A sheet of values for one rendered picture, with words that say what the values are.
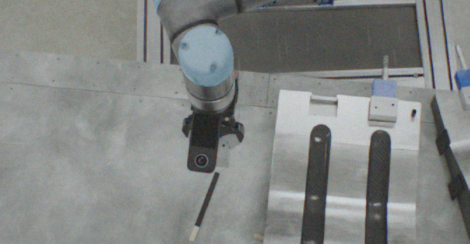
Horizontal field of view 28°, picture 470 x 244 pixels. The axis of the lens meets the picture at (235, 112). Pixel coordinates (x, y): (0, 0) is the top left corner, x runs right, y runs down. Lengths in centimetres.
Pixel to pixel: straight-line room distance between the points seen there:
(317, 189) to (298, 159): 6
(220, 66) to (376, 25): 130
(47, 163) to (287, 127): 47
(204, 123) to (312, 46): 109
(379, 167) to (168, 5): 54
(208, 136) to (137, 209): 34
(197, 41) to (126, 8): 153
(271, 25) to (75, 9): 64
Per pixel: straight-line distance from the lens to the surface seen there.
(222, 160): 163
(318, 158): 169
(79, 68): 188
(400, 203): 168
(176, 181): 177
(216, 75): 131
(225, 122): 150
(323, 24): 255
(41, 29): 285
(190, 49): 131
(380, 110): 170
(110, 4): 285
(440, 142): 179
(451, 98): 179
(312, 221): 164
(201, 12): 136
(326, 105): 175
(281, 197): 166
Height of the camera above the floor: 248
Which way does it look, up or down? 68 degrees down
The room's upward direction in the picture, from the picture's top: 4 degrees counter-clockwise
